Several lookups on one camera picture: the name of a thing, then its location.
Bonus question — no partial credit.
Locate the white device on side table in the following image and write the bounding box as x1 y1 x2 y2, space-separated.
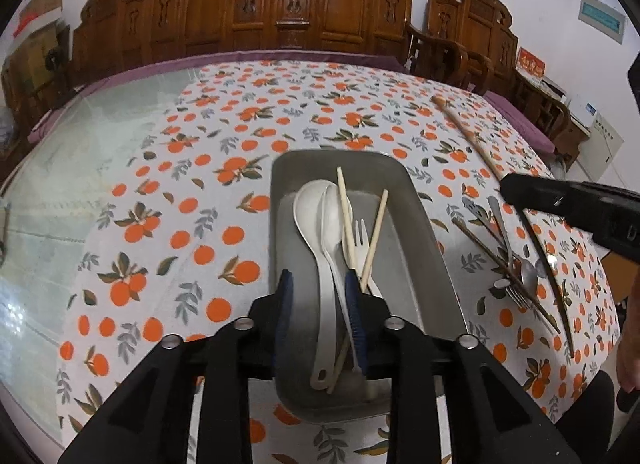
568 96 598 129

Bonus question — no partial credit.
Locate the white plastic fork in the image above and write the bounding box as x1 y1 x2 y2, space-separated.
354 219 383 298

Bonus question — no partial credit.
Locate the grey electrical panel box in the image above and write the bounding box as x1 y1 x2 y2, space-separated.
578 0 626 44

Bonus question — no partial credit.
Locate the light bamboo chopstick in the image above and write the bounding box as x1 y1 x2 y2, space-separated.
326 166 357 395
360 189 388 291

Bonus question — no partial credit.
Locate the small white plastic spoon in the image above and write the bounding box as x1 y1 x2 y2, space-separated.
320 183 354 362

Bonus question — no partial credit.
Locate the red gift box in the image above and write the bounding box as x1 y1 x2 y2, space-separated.
516 46 546 78

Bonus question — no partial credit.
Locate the smiley-handle metal fork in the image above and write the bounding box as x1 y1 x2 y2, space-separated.
459 195 534 310

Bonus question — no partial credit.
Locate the metal spoon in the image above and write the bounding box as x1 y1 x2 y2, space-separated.
535 259 548 279
487 196 538 300

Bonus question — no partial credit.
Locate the wooden side table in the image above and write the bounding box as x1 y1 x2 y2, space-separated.
511 70 589 168

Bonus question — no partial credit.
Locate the purple armchair cushion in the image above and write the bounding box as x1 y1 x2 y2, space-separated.
484 91 555 155

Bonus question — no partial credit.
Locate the dark wooden chopstick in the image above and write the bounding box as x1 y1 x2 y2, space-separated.
515 208 575 357
431 95 504 181

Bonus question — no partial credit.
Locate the person's right hand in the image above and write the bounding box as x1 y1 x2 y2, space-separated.
616 275 640 392

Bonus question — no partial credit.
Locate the carved wooden armchair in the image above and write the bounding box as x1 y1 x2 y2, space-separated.
409 0 557 155

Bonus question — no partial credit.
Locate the grey metal tray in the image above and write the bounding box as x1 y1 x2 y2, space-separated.
268 148 469 426

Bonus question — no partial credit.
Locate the orange-print tablecloth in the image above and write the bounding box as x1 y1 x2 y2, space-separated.
56 60 620 442

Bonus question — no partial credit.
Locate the carved wooden sofa bench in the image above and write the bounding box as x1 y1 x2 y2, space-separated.
72 0 412 83

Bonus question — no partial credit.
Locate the small black fan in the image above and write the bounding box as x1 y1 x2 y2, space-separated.
44 46 68 93

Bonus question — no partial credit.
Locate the large white plastic spoon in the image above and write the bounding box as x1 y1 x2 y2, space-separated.
293 179 337 390

